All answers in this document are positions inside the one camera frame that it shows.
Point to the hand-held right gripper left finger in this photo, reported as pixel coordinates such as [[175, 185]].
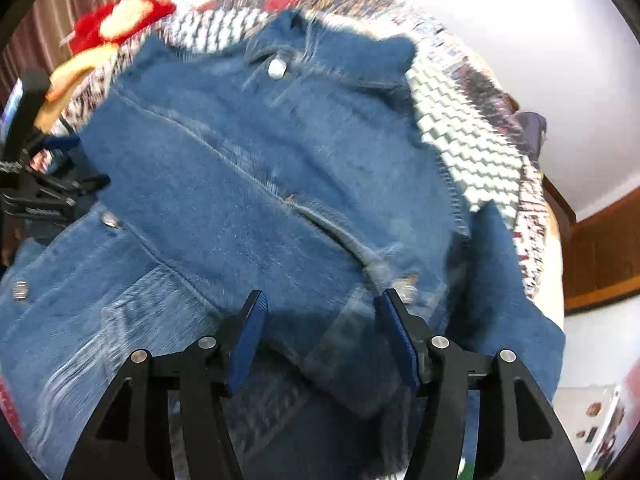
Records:
[[250, 340]]

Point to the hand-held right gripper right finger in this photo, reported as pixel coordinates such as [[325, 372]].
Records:
[[400, 340]]

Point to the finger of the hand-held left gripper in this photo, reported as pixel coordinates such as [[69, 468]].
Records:
[[75, 185], [62, 143]]

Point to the blue denim jacket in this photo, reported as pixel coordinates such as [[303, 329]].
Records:
[[250, 160]]

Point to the patterned patchwork blanket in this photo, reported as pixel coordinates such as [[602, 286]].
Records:
[[465, 150]]

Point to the white printed sheets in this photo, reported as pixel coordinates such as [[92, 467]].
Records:
[[595, 425]]

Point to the brown wooden furniture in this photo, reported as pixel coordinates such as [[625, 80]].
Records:
[[600, 255]]

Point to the dark cloth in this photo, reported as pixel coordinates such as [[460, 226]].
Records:
[[531, 132]]

